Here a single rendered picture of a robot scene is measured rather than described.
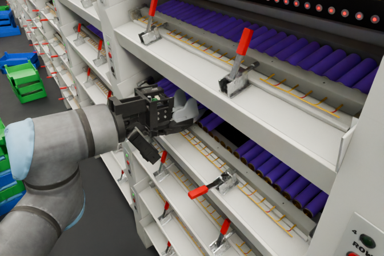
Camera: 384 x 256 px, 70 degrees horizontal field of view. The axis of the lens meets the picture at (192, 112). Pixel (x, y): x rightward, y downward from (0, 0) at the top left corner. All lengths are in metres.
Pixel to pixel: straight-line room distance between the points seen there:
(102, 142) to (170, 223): 0.54
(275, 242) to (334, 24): 0.34
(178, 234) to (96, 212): 0.67
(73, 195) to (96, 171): 1.18
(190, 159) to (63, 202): 0.25
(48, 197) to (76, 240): 0.93
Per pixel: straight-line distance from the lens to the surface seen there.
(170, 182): 0.81
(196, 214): 0.74
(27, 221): 0.51
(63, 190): 0.54
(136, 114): 0.53
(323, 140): 0.34
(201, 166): 0.57
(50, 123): 0.49
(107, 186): 1.63
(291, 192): 0.50
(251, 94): 0.40
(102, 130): 0.49
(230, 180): 0.51
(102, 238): 1.43
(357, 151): 0.29
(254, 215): 0.50
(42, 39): 2.90
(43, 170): 0.50
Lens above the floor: 1.15
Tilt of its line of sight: 32 degrees down
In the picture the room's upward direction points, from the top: straight up
